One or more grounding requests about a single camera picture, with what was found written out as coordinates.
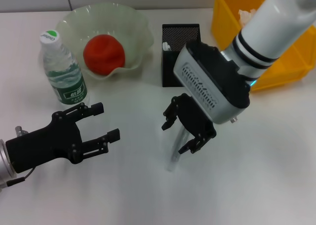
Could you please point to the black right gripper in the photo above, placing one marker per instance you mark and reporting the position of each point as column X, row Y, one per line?
column 195, row 116

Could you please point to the black mesh pen holder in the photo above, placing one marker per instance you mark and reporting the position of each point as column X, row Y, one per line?
column 170, row 72

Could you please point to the silver left flange plug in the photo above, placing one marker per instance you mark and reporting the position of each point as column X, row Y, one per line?
column 20, row 130

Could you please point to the orange plush fruit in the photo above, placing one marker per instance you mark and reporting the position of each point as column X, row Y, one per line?
column 103, row 54

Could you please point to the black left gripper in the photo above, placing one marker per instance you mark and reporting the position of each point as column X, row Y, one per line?
column 44, row 143

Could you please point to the yellow plastic bin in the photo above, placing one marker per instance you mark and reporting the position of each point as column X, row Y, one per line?
column 284, row 69

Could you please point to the grey pen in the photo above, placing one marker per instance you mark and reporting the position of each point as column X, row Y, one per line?
column 174, row 158

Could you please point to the white paper ball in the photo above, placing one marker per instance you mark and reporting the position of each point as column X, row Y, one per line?
column 244, row 16

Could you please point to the clear green-label water bottle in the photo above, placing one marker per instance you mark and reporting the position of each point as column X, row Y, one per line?
column 71, row 86

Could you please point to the pale green wavy fruit plate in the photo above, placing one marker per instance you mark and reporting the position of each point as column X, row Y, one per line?
column 138, row 37

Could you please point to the mint green pen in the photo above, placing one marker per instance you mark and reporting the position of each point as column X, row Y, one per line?
column 167, row 47

